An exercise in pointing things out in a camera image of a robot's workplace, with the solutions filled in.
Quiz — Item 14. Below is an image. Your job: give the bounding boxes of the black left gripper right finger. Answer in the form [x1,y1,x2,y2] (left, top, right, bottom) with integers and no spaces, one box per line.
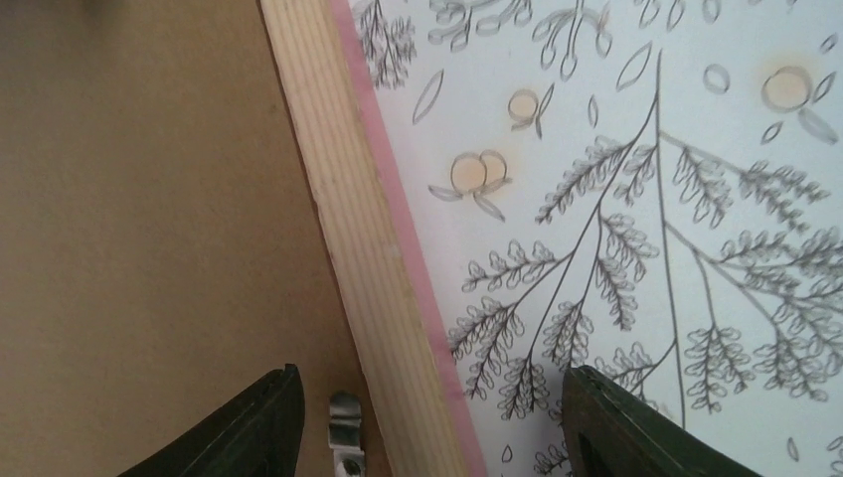
[562,366,758,477]

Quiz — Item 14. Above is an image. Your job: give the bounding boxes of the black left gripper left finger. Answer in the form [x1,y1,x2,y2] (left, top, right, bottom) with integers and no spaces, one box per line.
[120,364,304,477]

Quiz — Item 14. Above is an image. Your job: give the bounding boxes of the metal frame retaining clip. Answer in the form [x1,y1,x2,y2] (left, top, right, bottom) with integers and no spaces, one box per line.
[328,391,366,477]

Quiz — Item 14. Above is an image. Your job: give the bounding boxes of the brown cardboard backing board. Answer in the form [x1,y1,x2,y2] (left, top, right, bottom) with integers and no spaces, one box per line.
[1,1,370,476]

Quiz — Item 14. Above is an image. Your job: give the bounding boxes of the pink wooden picture frame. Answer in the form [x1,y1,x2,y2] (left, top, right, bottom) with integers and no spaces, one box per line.
[260,1,486,476]

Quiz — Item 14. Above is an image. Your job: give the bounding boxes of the floral patterned table mat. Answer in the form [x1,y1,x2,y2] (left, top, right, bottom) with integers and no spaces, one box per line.
[337,1,842,476]

